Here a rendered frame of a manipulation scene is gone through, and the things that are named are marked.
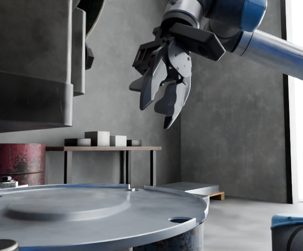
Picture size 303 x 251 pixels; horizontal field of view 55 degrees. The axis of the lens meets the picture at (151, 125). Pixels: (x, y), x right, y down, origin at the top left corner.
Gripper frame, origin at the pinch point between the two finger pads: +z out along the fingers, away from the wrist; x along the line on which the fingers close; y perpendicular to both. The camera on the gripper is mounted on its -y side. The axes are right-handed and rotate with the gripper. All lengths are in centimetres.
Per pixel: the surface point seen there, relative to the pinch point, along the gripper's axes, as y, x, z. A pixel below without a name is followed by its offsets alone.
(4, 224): -5.8, 19.0, 22.1
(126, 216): -11.4, 11.5, 18.5
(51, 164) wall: 320, -160, -42
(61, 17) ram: -10.6, 24.4, 6.3
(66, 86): -13.0, 22.7, 12.2
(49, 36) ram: -10.5, 24.6, 8.4
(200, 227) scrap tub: 45, -94, 4
